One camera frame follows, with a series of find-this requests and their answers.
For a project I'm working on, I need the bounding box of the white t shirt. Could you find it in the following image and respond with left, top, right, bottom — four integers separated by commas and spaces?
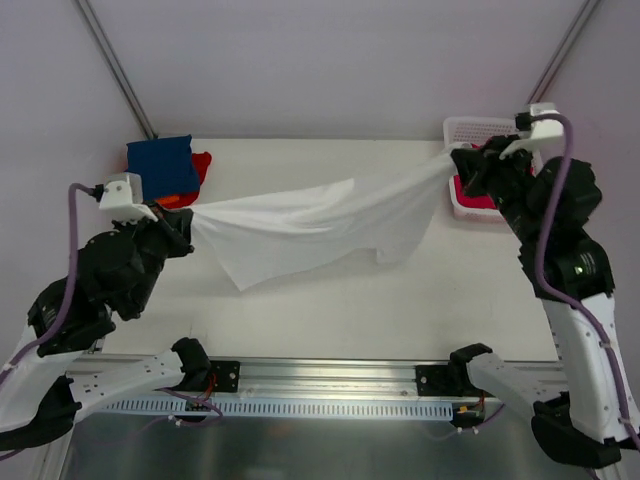
192, 148, 455, 290

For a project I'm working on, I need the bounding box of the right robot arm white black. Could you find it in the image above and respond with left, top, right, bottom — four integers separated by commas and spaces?
447, 136, 639, 479

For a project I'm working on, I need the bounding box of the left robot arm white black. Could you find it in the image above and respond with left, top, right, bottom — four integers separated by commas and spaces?
1, 204, 211, 455

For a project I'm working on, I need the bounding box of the crumpled pink t shirt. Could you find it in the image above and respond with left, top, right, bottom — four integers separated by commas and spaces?
449, 175, 496, 210

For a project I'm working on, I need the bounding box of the folded orange t shirt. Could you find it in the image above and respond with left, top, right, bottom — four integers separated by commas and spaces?
155, 195, 181, 208

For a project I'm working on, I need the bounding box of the folded blue t shirt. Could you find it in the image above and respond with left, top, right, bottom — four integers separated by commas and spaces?
126, 135, 200, 201

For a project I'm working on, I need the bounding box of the white plastic basket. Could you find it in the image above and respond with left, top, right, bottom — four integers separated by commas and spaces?
443, 116, 519, 223

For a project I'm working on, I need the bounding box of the folded red t shirt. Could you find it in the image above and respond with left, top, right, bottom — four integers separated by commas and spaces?
168, 152, 213, 209

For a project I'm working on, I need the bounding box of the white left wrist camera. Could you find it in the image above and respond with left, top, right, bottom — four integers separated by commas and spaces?
98, 172, 158, 223

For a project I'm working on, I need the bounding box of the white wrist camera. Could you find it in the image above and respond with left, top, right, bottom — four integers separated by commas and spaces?
98, 172, 158, 223
499, 102, 574, 160

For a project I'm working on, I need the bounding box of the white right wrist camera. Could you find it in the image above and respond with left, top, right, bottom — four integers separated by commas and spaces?
499, 102, 574, 160

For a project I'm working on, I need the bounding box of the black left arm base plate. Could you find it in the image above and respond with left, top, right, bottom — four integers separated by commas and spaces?
189, 360, 241, 395

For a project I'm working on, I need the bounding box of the aluminium mounting rail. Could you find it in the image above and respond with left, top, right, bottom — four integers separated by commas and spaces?
64, 355, 571, 401

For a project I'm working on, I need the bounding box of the white slotted cable duct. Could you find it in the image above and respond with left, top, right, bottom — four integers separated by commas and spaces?
101, 395, 454, 422

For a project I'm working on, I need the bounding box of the right aluminium frame post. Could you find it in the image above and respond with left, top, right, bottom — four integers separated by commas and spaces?
526, 0, 604, 104

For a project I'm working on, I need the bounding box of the aluminium frame post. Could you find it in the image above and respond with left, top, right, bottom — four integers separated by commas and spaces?
72, 0, 158, 140
526, 0, 604, 104

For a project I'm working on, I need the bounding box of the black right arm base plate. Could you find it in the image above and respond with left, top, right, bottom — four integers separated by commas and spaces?
414, 364, 475, 397

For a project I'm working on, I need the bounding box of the left aluminium frame post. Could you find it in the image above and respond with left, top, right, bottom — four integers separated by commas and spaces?
72, 0, 158, 140

